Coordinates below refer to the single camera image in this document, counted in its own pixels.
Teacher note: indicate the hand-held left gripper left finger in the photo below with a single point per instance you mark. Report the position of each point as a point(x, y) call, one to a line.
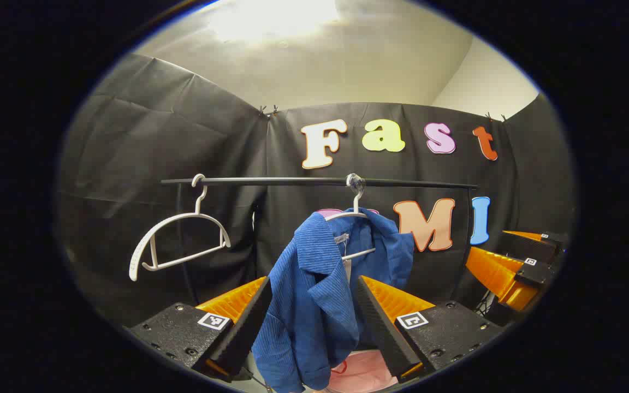
point(243, 333)

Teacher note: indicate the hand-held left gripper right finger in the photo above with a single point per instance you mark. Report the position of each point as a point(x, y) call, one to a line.
point(380, 327)

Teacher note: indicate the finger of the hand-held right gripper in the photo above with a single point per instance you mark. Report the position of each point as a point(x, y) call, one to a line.
point(527, 246)
point(533, 272)

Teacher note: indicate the pink laundry hamper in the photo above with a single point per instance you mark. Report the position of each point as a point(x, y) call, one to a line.
point(363, 374)

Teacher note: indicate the empty white plastic hanger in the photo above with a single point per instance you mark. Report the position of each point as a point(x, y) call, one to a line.
point(135, 263)

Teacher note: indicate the white hanger with taped hook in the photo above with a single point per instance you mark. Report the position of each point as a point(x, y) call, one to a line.
point(356, 184)

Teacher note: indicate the black clothes rack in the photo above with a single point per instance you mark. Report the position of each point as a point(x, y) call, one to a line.
point(271, 180)

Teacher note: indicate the black backdrop cloth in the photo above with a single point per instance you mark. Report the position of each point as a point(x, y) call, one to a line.
point(129, 164)

